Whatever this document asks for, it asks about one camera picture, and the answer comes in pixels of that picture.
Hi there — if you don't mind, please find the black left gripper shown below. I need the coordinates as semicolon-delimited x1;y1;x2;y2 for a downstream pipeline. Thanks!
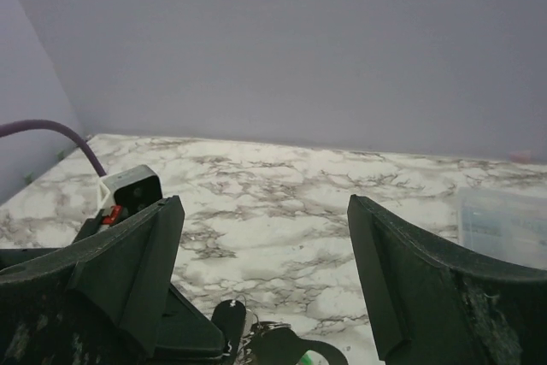
1;213;128;270

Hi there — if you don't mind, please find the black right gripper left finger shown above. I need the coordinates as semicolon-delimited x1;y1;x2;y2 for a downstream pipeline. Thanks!
1;196;185;364

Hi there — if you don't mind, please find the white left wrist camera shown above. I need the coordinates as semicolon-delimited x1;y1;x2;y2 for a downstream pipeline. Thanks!
97;165;163;227

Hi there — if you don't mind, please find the clear plastic organizer box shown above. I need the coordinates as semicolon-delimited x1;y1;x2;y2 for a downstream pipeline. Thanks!
456;188;546;270

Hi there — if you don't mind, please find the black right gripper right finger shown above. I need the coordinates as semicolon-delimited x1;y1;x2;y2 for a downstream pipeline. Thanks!
347;195;546;364

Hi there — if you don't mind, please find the black key tag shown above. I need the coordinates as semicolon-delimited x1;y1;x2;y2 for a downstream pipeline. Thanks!
211;299;247;355

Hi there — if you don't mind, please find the green key tag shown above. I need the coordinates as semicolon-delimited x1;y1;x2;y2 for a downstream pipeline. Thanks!
297;350;323;365

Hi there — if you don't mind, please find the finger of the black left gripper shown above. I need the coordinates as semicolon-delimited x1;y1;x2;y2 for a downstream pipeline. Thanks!
251;327;346;365
153;284;226;359

